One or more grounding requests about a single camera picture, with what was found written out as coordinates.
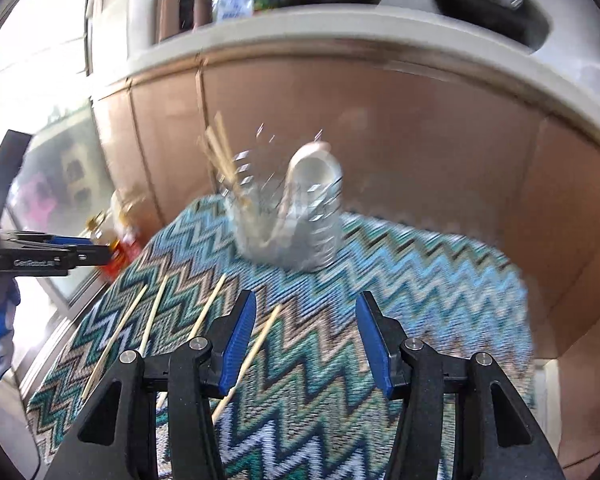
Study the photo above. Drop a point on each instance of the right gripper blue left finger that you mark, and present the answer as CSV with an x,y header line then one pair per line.
x,y
236,332

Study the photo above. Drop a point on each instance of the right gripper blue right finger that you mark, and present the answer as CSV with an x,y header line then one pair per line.
x,y
373,329

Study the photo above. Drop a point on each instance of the cream chopstick tall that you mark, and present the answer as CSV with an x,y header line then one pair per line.
x,y
161,400

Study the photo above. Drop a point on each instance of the cream white ceramic spoon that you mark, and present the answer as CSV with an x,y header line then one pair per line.
x,y
311,173

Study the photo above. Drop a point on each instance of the cream chopstick short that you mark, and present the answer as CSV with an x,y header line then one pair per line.
x,y
251,355

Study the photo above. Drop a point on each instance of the cream chopstick curved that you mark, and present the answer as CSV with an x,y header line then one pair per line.
x,y
151,317

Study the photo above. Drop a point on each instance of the zigzag knitted mat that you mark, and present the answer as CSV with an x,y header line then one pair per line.
x,y
308,407

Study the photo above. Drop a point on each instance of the amber cooking oil bottle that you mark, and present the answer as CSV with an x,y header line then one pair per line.
x,y
114,227

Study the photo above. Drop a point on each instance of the copper lower cabinets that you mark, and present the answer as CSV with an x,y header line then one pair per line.
x,y
506,151

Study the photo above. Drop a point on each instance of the blue white salt bag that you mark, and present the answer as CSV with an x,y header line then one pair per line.
x,y
230,9

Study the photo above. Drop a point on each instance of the black wok with lid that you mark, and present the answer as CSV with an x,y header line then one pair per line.
x,y
522,21

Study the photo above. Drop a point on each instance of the wire utensil holder clear cup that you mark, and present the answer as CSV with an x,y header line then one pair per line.
x,y
261,171

